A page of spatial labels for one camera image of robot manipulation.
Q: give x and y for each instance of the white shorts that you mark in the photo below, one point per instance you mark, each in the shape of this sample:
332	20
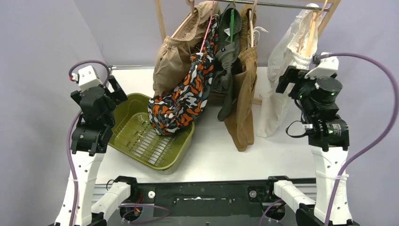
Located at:
293	53

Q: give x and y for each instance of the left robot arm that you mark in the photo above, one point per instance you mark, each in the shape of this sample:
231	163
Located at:
87	142

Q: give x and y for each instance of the brown shorts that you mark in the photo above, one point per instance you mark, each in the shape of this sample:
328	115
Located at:
239	123

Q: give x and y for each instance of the camouflage patterned shorts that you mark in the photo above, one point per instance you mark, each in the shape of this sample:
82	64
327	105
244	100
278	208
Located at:
185	102

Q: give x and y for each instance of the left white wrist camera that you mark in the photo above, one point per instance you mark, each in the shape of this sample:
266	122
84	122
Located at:
86	78

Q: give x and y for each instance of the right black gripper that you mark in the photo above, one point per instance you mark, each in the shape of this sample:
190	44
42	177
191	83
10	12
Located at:
293	75

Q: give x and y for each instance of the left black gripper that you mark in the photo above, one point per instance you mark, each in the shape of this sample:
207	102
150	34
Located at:
112	90

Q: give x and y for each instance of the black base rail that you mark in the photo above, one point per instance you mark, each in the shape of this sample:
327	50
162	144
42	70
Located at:
220	203

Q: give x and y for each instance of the dark green shorts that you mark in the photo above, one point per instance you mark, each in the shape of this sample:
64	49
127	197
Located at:
226	54

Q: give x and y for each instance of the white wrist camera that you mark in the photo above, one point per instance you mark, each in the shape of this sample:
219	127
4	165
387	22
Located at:
86	78
325	66

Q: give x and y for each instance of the beige shorts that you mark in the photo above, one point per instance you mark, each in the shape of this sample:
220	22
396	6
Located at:
173	59

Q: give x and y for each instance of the olive green plastic basket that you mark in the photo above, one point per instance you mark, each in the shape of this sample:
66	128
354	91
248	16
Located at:
134	136

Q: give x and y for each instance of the pink hanger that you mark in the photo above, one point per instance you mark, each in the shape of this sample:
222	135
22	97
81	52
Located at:
208	26

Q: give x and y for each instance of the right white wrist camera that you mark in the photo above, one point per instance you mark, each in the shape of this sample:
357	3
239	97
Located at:
325	66

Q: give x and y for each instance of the wooden hanger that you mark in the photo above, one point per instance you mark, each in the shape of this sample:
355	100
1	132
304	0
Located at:
312	28

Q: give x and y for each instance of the green hanger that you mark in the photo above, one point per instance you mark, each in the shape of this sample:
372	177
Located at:
231	28

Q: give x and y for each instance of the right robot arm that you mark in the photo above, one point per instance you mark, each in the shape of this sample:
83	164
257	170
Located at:
328	138

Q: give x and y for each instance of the white plastic hanger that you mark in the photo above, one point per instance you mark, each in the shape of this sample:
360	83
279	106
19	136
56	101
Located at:
258	31

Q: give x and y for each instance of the wooden clothes rack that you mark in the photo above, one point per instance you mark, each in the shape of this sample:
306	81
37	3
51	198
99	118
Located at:
330	8

